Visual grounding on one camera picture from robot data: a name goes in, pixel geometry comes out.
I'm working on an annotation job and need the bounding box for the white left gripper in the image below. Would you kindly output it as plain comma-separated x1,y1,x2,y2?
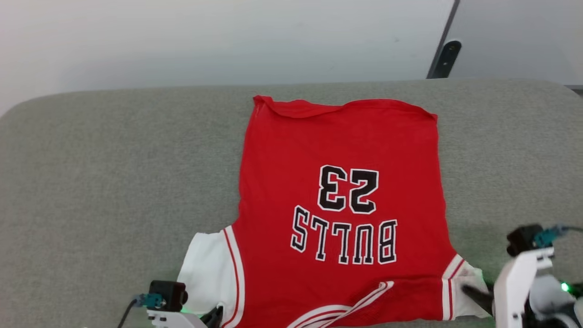
147,305,225,328

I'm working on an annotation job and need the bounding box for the red Bulls basketball jersey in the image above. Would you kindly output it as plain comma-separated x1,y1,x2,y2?
177,95,490,328

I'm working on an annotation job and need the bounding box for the dark wall divider strip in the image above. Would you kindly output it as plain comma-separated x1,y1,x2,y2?
437,0,460,46

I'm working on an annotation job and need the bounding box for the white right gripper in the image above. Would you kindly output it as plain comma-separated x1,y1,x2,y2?
462,247,583,328

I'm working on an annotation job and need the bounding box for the grey fabric sofa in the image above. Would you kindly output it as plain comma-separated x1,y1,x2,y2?
0,78,583,328

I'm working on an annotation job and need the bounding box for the black left camera cable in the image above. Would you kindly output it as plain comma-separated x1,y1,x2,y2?
118,298,143,328

